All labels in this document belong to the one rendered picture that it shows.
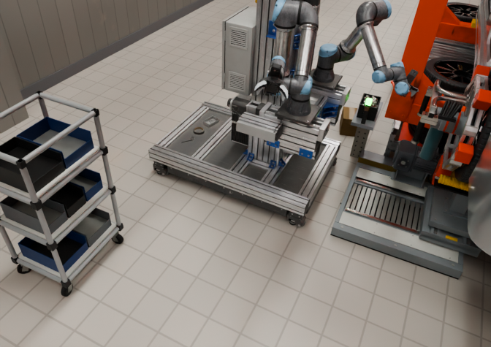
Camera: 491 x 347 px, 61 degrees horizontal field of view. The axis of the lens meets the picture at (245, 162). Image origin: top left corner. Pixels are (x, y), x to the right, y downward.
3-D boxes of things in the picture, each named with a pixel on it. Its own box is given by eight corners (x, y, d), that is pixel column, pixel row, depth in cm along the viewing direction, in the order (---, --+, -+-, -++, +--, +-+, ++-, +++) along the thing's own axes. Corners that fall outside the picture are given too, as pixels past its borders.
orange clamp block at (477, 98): (486, 111, 217) (492, 103, 209) (470, 107, 219) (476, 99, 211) (489, 99, 219) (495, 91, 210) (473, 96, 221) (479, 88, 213)
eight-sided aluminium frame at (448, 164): (451, 187, 241) (489, 107, 207) (439, 184, 242) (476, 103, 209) (455, 139, 280) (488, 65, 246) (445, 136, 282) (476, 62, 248)
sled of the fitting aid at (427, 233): (476, 258, 264) (482, 248, 258) (418, 239, 274) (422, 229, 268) (476, 208, 300) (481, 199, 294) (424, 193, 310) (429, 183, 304)
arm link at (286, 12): (289, 98, 244) (301, 5, 209) (264, 95, 246) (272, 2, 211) (291, 88, 253) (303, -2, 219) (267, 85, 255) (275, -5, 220)
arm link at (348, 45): (326, 52, 289) (369, -5, 241) (343, 49, 295) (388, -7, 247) (333, 66, 286) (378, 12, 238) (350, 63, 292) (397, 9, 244)
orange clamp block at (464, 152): (469, 155, 226) (468, 165, 219) (454, 151, 228) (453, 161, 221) (474, 145, 221) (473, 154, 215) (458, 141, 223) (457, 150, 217)
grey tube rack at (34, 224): (71, 302, 235) (19, 166, 173) (16, 275, 248) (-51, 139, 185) (128, 238, 274) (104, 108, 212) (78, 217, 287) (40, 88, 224)
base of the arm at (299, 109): (282, 112, 251) (283, 97, 245) (291, 101, 262) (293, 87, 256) (305, 118, 247) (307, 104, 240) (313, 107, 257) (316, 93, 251)
